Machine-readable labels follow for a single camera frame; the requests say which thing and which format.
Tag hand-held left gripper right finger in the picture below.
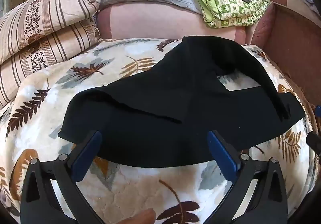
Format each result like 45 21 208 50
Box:
207 130 288 224

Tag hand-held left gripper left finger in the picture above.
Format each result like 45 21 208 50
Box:
20 130 103 224

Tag black pants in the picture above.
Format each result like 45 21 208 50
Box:
58 36 306 168

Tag leaf print fleece blanket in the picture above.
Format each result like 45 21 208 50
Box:
0 38 317 224

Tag beige striped floral pillow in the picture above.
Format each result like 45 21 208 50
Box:
0 0 101 64
0 23 101 109

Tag pink and brown sofa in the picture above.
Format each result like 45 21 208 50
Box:
95 0 321 139

